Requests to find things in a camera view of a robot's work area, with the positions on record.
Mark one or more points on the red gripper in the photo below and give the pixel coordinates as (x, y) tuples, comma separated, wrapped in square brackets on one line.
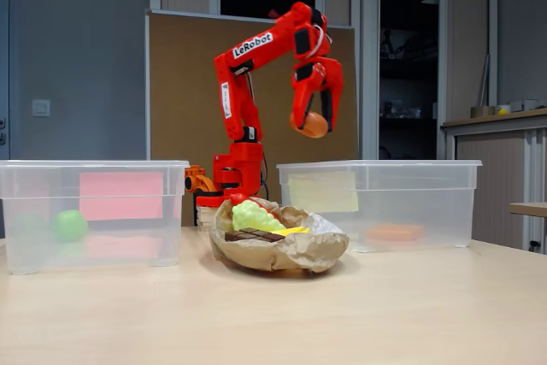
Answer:
[(317, 77)]

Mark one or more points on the yellow toy bananas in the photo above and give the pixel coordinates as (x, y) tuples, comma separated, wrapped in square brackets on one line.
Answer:
[(295, 231)]

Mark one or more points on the pale green toy grapes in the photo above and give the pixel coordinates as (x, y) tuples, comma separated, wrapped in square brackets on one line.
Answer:
[(252, 217)]

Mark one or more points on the brown toy chocolate bar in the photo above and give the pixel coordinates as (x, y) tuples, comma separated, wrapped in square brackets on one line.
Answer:
[(252, 235)]

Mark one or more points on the green toy apple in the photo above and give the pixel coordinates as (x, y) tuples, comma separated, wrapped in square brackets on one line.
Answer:
[(70, 226)]

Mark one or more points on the yellow paper label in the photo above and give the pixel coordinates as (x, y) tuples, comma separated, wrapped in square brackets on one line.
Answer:
[(322, 192)]

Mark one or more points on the clear plastic bin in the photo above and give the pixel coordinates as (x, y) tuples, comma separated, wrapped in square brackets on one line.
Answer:
[(25, 211), (427, 202)]

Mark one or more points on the white box on cabinet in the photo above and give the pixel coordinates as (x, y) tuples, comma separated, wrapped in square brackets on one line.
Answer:
[(527, 104)]

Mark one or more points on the pink paper label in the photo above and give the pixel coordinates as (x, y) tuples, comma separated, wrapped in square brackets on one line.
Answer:
[(121, 196)]

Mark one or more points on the red toy chili pepper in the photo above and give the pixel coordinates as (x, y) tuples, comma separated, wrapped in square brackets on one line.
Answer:
[(237, 199)]

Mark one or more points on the brown cork board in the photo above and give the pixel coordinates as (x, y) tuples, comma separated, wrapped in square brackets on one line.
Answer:
[(179, 83)]

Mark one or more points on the orange plastic clamp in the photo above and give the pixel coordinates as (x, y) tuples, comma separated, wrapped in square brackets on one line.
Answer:
[(198, 181)]

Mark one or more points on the crumpled brown paper bag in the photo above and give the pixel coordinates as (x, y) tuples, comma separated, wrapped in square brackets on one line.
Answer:
[(290, 254)]

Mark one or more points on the wooden base block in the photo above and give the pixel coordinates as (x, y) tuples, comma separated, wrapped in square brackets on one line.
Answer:
[(205, 215)]

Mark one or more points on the grey cabinet with wooden top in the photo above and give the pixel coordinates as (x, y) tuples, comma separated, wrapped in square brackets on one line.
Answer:
[(491, 168)]

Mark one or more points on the small wooden side table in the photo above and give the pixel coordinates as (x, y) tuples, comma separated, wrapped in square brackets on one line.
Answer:
[(530, 209)]

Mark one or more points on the white light switch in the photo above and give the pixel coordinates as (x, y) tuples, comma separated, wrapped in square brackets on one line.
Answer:
[(41, 107)]

